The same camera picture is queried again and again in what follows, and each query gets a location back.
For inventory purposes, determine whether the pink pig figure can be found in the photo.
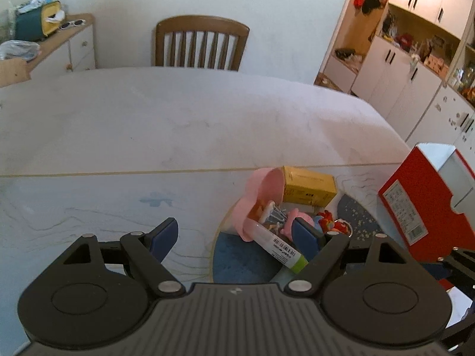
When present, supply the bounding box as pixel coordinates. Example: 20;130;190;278
279;209;314;236

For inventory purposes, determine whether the white stickered cabinet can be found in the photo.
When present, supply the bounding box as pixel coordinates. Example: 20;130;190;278
406;83;475;156

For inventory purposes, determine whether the green yellow tissue box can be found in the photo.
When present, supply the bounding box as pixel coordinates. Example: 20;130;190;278
14;1;62;41

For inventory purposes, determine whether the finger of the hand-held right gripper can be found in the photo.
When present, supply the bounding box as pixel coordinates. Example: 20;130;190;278
435;246;475;290

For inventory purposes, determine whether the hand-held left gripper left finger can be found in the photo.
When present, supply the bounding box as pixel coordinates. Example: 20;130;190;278
48;217;186;299

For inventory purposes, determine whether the pink plastic container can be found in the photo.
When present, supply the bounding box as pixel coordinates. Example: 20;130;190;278
228;168;287;243

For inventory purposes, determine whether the white tube green cap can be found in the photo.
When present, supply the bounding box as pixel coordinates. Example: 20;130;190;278
243;219;309;273

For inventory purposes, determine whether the white shoe bench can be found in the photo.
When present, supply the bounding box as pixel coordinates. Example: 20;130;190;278
315;54;362;93

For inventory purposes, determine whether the white lower cabinet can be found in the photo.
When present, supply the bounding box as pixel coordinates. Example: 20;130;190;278
351;35;444;119

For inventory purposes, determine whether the white side cabinet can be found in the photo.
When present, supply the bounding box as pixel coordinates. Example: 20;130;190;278
22;13;96;78

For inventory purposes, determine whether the wooden chair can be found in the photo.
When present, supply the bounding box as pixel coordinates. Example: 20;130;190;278
155;15;250;72

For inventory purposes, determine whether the white plastic bag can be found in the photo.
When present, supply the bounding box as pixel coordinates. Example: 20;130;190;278
0;40;39;60

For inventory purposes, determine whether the brown cardboard box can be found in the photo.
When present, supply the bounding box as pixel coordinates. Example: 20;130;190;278
0;57;31;88

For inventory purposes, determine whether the wooden toy house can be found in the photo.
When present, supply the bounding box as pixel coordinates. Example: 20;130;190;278
423;54;449;75

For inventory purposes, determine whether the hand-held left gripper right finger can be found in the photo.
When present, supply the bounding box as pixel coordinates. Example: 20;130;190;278
284;218;424;297

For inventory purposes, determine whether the red cardboard box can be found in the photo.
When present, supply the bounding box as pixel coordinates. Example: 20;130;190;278
379;143;475;264

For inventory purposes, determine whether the red orange plush toy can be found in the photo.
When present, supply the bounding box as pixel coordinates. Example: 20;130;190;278
315;211;353;236

